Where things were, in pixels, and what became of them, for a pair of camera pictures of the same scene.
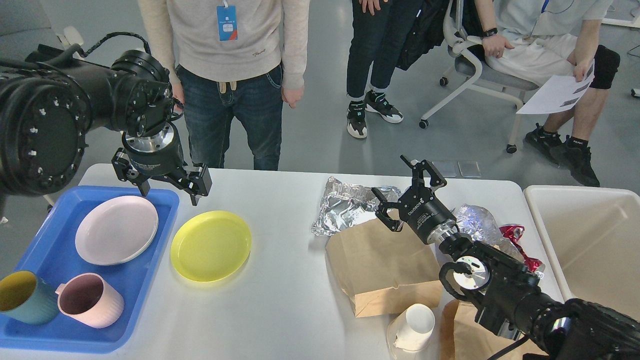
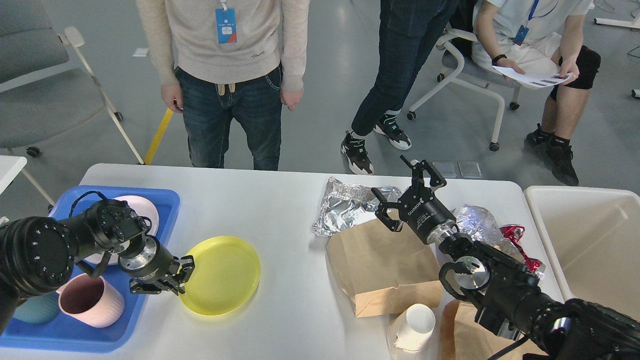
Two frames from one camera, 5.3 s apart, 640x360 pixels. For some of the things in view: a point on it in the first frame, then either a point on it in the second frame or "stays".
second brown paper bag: [461, 338] stays
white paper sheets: [558, 93] -> [539, 80]
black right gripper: [427, 217] stays
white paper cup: [409, 332] stays
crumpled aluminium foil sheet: [343, 205] stays
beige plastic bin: [591, 238] stays
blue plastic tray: [51, 251] stays
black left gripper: [157, 153] -> [154, 260]
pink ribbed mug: [88, 299] stays
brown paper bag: [385, 271] stays
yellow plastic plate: [210, 245] -> [226, 274]
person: [380, 30] -> [410, 31]
